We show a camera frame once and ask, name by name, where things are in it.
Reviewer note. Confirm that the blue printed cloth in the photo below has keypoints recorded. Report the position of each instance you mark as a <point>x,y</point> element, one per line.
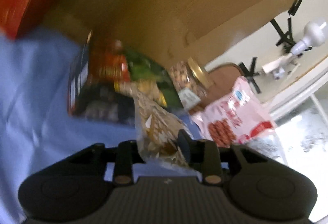
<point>36,129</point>

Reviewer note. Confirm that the pink fried-dough snack bag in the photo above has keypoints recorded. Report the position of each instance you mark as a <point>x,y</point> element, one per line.
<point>236,118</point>

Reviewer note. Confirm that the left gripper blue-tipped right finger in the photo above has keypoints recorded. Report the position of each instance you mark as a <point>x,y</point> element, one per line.
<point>202,156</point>

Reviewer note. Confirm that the large brown cardboard panel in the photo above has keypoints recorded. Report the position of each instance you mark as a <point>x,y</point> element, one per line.
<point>167,31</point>

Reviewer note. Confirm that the red snack packet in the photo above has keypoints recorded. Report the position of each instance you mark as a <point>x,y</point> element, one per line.
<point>108,62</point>

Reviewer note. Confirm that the nut jar with gold lid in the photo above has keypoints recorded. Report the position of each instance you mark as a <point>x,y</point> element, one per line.
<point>190,81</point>

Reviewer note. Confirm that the brown wooden chair back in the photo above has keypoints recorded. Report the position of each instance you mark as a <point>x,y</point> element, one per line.
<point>224,77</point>

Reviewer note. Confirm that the black storage box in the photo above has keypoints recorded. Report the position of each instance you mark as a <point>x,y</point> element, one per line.
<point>98,101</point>

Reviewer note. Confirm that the clear brown snack bag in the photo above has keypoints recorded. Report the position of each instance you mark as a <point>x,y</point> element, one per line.
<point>157,129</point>

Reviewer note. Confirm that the green snack bag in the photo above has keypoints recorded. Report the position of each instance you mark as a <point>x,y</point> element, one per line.
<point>152,79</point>

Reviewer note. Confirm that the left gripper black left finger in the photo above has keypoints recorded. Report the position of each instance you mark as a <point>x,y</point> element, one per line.
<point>124,156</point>

